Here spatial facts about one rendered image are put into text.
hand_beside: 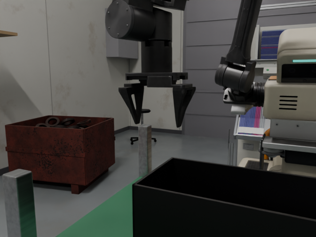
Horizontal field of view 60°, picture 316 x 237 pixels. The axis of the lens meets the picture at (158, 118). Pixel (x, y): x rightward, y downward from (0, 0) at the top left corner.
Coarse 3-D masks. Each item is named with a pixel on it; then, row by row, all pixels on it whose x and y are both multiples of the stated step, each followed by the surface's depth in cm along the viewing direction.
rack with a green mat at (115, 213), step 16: (144, 128) 77; (144, 144) 78; (144, 160) 78; (16, 176) 39; (16, 192) 39; (32, 192) 42; (128, 192) 69; (16, 208) 40; (32, 208) 42; (96, 208) 61; (112, 208) 61; (128, 208) 61; (16, 224) 40; (32, 224) 42; (80, 224) 54; (96, 224) 54; (112, 224) 54; (128, 224) 54
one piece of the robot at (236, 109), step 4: (232, 104) 98; (236, 104) 97; (240, 104) 97; (244, 104) 96; (232, 108) 97; (236, 108) 96; (240, 108) 96; (244, 108) 95; (232, 112) 97; (236, 112) 96; (240, 112) 96; (244, 112) 95
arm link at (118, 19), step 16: (112, 0) 42; (128, 0) 40; (144, 0) 42; (160, 0) 44; (176, 0) 45; (112, 16) 42; (128, 16) 40; (144, 16) 42; (112, 32) 43; (128, 32) 41; (144, 32) 44
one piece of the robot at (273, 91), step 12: (264, 84) 93; (276, 84) 88; (288, 84) 87; (300, 84) 85; (312, 84) 84; (264, 96) 91; (276, 96) 89; (288, 96) 88; (300, 96) 86; (312, 96) 84; (264, 108) 92; (276, 108) 90; (288, 108) 89; (300, 108) 87; (312, 108) 85; (312, 120) 86; (276, 168) 101; (288, 168) 94; (300, 168) 92; (312, 168) 90
